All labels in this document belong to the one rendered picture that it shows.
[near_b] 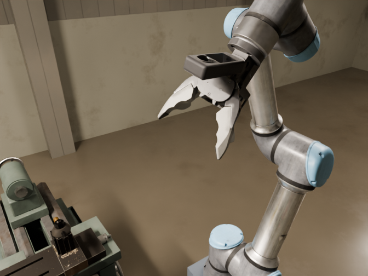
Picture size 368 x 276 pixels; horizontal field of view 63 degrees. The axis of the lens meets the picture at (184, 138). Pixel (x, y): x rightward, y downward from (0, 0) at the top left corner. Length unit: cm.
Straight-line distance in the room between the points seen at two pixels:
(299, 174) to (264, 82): 28
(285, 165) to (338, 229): 239
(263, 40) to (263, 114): 35
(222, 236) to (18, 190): 117
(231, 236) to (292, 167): 35
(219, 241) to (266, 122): 45
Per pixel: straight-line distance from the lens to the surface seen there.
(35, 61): 372
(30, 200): 194
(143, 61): 440
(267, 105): 86
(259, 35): 55
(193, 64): 48
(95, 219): 178
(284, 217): 96
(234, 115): 51
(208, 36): 492
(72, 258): 151
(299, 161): 88
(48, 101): 387
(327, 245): 309
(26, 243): 188
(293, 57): 69
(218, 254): 112
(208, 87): 54
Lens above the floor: 215
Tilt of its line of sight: 30 degrees down
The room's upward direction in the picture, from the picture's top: straight up
